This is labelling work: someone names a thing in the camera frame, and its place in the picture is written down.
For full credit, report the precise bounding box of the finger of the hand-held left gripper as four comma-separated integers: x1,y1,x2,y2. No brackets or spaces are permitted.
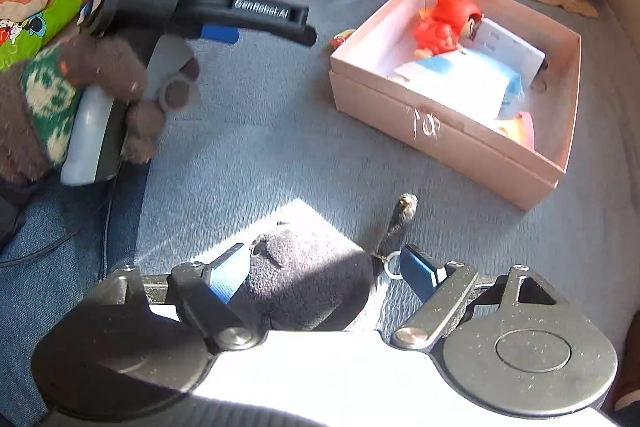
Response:
202,24,319,48

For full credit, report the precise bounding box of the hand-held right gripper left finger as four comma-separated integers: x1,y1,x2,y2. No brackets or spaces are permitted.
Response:
97,243,262,353

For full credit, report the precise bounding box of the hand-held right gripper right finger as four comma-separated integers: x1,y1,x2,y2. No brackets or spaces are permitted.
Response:
391,243,571,349

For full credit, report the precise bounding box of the black plush toy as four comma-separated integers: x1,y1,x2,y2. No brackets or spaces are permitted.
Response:
235,193,420,333

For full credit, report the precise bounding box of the small colourful toy car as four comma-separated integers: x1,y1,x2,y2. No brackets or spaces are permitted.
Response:
330,30,359,54

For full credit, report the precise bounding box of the pink cardboard box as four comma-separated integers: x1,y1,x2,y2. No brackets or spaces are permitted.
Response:
328,0,583,212

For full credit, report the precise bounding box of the blue white packet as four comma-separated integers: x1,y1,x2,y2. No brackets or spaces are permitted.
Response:
392,48,526,122

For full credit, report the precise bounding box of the red figurine toy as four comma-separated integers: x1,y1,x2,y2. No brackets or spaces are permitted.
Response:
412,0,485,60

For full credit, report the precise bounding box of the person's left hand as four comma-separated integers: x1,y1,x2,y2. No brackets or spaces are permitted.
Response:
59,34,202,165

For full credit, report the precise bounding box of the blue grey mat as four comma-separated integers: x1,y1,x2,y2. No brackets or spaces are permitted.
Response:
100,0,640,413

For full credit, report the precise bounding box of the black cable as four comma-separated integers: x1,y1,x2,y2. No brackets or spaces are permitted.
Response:
0,177,114,281

